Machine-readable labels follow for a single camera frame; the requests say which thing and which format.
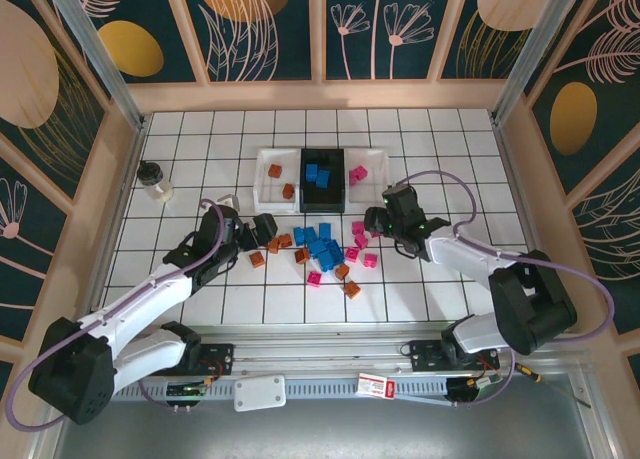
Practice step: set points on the pink lego brick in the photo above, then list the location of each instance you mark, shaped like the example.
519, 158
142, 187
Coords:
357, 175
357, 228
370, 260
376, 234
352, 254
361, 240
314, 278

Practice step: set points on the orange lego brick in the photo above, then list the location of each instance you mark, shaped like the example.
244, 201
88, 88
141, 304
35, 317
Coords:
275, 170
273, 245
342, 271
288, 190
302, 255
256, 259
352, 289
285, 240

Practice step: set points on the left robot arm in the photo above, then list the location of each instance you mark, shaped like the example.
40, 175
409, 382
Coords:
145, 294

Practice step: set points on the white opaque plastic bin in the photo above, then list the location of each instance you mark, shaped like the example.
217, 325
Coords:
270, 207

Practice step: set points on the translucent white plastic bin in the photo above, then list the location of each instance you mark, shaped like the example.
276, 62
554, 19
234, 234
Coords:
372, 191

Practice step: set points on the black plastic bin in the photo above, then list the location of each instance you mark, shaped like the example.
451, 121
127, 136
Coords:
325, 200

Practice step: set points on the small clear jar black lid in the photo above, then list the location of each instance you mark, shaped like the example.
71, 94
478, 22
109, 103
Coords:
155, 184

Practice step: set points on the black circuit board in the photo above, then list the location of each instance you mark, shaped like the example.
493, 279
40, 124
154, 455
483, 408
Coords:
467, 391
187, 389

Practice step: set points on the white rectangular plastic plate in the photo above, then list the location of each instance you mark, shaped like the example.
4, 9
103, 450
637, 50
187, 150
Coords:
260, 393

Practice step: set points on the red and white tag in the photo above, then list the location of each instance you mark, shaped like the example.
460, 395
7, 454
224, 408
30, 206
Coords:
372, 384

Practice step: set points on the black yellow screwdriver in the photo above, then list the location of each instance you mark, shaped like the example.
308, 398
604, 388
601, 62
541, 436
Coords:
527, 374

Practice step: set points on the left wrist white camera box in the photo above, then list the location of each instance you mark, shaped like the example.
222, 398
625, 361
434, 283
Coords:
227, 199

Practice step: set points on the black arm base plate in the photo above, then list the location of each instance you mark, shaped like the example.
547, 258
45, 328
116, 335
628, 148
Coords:
425, 356
220, 354

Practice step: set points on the aluminium mounting rail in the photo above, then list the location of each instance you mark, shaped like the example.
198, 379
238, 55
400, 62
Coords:
320, 351

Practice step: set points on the aluminium frame post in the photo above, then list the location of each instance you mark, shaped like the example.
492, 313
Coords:
532, 49
95, 54

